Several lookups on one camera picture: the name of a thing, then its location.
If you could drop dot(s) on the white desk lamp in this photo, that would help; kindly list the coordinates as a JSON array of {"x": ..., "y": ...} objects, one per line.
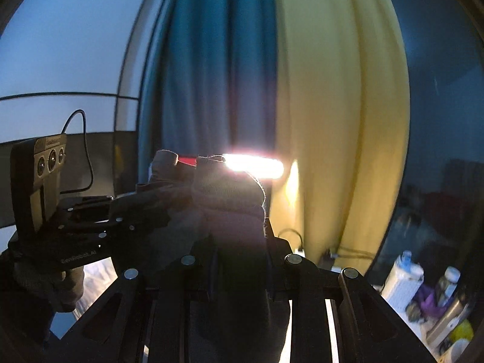
[{"x": 260, "y": 167}]

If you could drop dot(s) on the red screen tablet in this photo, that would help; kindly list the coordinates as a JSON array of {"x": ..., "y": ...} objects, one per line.
[{"x": 188, "y": 160}]

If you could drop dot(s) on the dark brown t-shirt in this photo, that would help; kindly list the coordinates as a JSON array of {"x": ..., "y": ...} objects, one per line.
[{"x": 216, "y": 215}]

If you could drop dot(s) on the stainless steel tumbler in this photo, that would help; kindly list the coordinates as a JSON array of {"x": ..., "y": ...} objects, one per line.
[{"x": 453, "y": 316}]

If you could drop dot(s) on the clear glass jar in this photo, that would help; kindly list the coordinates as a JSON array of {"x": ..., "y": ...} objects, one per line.
[{"x": 447, "y": 282}]

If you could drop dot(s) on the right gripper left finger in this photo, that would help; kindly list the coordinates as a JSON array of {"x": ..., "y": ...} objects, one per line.
[{"x": 133, "y": 321}]

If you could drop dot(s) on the yellow curtain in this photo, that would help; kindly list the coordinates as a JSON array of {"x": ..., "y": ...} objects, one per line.
[{"x": 342, "y": 126}]

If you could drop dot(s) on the white perforated basket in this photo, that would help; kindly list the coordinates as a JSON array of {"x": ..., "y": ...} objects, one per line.
[{"x": 403, "y": 282}]

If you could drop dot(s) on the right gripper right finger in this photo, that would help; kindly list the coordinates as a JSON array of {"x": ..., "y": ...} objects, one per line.
[{"x": 337, "y": 317}]

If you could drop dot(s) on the purple plush toy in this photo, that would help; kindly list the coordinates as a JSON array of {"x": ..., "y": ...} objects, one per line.
[{"x": 426, "y": 300}]

